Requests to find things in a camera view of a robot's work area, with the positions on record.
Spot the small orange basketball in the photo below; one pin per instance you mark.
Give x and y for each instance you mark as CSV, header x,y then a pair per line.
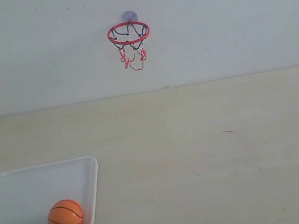
x,y
66,211

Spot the red mini basketball hoop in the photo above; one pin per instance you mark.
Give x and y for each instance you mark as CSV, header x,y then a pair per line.
x,y
129,38

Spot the clear suction cup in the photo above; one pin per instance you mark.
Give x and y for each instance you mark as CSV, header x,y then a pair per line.
x,y
129,16

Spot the white plastic tray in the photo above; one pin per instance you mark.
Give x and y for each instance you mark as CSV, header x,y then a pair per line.
x,y
27,194

